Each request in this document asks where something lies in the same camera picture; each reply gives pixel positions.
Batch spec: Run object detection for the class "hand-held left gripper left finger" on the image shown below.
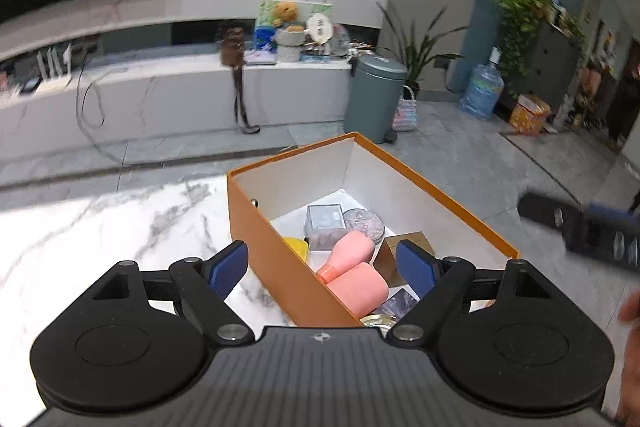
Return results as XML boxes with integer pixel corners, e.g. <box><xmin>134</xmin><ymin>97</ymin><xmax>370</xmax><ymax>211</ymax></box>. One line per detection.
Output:
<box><xmin>75</xmin><ymin>241</ymin><xmax>253</xmax><ymax>345</ymax></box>

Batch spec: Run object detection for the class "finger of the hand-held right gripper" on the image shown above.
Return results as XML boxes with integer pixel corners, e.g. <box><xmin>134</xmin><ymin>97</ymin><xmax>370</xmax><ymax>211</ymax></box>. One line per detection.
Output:
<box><xmin>585</xmin><ymin>202</ymin><xmax>640</xmax><ymax>224</ymax></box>
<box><xmin>517</xmin><ymin>192</ymin><xmax>583</xmax><ymax>230</ymax></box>

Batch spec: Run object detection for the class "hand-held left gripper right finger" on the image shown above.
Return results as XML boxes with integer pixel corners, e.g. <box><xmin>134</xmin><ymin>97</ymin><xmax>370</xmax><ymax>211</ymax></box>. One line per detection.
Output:
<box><xmin>386</xmin><ymin>239</ymin><xmax>568</xmax><ymax>343</ymax></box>

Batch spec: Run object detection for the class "olive gold cube box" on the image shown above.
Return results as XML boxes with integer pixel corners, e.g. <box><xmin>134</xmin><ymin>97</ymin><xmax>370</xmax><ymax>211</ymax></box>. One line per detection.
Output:
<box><xmin>372</xmin><ymin>232</ymin><xmax>435</xmax><ymax>288</ymax></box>

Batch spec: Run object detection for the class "dark printed packet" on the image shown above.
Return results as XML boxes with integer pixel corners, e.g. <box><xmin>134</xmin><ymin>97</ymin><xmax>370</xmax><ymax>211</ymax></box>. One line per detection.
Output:
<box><xmin>372</xmin><ymin>287</ymin><xmax>420</xmax><ymax>320</ymax></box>

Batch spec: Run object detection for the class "orange cardboard box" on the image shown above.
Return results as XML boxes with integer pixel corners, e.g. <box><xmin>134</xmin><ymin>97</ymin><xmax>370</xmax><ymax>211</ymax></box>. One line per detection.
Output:
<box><xmin>226</xmin><ymin>132</ymin><xmax>521</xmax><ymax>328</ymax></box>

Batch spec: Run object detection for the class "pink cylindrical bottle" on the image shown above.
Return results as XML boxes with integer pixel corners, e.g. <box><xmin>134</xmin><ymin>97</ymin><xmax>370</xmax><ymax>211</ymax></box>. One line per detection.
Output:
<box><xmin>327</xmin><ymin>264</ymin><xmax>390</xmax><ymax>320</ymax></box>

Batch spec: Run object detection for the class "gold round tin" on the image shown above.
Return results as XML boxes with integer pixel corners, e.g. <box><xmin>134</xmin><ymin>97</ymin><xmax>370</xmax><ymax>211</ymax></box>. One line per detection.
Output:
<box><xmin>360</xmin><ymin>313</ymin><xmax>398</xmax><ymax>330</ymax></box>

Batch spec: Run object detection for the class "peach lotion bottle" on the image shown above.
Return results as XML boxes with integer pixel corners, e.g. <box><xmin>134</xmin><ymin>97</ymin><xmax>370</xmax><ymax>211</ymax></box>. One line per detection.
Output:
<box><xmin>316</xmin><ymin>229</ymin><xmax>376</xmax><ymax>284</ymax></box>

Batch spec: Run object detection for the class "glittery round compact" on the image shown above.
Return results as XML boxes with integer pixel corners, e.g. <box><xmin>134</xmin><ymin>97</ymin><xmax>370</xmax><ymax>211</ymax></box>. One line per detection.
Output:
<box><xmin>342</xmin><ymin>209</ymin><xmax>386</xmax><ymax>242</ymax></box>

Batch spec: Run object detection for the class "yellow bulb-shaped bottle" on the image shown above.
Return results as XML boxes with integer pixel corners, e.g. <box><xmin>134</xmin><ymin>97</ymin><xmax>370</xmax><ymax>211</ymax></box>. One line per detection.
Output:
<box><xmin>282</xmin><ymin>237</ymin><xmax>311</xmax><ymax>265</ymax></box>

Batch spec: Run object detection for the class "clear plastic cube box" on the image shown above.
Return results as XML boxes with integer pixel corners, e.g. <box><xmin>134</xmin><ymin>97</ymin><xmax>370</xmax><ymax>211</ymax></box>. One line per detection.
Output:
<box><xmin>305</xmin><ymin>204</ymin><xmax>346</xmax><ymax>252</ymax></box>

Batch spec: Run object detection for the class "person's right hand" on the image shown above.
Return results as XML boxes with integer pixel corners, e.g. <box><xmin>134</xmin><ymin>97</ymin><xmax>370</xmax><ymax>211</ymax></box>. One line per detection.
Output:
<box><xmin>615</xmin><ymin>289</ymin><xmax>640</xmax><ymax>427</ymax></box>

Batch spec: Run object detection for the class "yellow cardboard carton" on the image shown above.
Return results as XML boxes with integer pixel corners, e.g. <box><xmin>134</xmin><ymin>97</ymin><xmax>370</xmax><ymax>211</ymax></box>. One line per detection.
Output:
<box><xmin>509</xmin><ymin>94</ymin><xmax>553</xmax><ymax>136</ymax></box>

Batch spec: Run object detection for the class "blue water jug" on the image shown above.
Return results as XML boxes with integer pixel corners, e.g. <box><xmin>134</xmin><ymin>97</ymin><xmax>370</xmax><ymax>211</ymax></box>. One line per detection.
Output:
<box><xmin>459</xmin><ymin>47</ymin><xmax>505</xmax><ymax>120</ymax></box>

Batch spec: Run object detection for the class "grey cabinet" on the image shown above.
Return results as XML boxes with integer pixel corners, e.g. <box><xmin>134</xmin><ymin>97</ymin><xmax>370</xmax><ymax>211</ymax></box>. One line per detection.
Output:
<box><xmin>525</xmin><ymin>24</ymin><xmax>583</xmax><ymax>108</ymax></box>

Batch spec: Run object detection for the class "pastel woven bag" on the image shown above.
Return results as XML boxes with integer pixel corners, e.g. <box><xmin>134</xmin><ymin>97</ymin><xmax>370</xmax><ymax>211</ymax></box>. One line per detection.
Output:
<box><xmin>391</xmin><ymin>85</ymin><xmax>418</xmax><ymax>132</ymax></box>

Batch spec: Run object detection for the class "grey trash bin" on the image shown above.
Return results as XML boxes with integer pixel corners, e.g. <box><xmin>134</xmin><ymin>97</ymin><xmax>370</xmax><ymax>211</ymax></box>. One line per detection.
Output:
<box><xmin>342</xmin><ymin>55</ymin><xmax>408</xmax><ymax>145</ymax></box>

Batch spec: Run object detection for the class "leafy green plant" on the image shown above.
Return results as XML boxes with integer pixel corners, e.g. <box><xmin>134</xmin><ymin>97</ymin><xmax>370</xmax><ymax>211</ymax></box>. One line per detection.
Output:
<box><xmin>495</xmin><ymin>0</ymin><xmax>586</xmax><ymax>92</ymax></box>

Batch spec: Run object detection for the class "long leaf potted plant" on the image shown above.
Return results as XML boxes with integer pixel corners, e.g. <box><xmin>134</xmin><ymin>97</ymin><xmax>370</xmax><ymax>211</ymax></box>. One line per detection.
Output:
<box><xmin>375</xmin><ymin>2</ymin><xmax>468</xmax><ymax>95</ymax></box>

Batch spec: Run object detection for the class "round white hand fan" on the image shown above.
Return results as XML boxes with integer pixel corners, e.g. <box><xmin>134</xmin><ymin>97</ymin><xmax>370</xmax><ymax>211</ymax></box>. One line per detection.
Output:
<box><xmin>305</xmin><ymin>13</ymin><xmax>335</xmax><ymax>45</ymax></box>

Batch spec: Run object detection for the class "white router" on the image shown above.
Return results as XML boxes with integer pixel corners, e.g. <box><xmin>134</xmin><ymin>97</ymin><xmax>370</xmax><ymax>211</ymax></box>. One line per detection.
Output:
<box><xmin>35</xmin><ymin>44</ymin><xmax>73</xmax><ymax>95</ymax></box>

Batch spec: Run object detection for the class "teddy bear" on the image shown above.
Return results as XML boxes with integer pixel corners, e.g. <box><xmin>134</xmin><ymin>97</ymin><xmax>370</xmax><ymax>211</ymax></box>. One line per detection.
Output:
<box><xmin>271</xmin><ymin>2</ymin><xmax>300</xmax><ymax>28</ymax></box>

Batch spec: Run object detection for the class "green painted picture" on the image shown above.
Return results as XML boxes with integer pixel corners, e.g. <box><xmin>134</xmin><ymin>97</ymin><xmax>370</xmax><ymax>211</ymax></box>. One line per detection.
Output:
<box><xmin>257</xmin><ymin>0</ymin><xmax>333</xmax><ymax>28</ymax></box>

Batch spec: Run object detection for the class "black cable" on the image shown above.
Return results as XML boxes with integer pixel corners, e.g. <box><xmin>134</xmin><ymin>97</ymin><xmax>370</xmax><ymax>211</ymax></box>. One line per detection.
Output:
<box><xmin>75</xmin><ymin>49</ymin><xmax>126</xmax><ymax>162</ymax></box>

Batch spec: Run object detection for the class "brown strap bag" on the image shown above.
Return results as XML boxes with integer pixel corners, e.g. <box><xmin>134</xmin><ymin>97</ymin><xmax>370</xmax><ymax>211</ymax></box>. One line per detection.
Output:
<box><xmin>215</xmin><ymin>26</ymin><xmax>261</xmax><ymax>135</ymax></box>

